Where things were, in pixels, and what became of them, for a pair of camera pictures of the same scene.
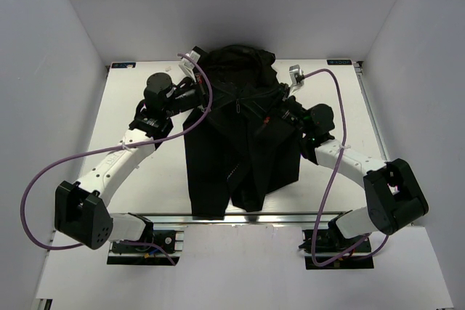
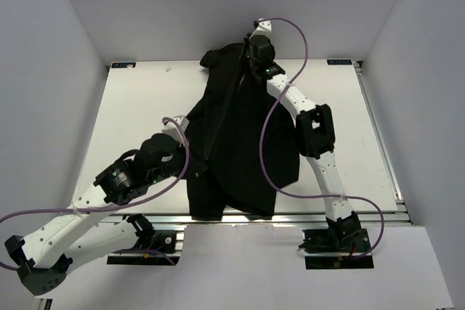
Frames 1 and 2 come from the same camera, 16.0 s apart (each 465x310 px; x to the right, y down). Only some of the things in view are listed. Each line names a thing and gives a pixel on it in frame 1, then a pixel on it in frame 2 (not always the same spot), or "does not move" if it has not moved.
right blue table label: (338, 62) does not move
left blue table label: (122, 64) does not move
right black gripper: (280, 104) to (249, 46)
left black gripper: (191, 83) to (195, 167)
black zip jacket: (229, 160) does not move
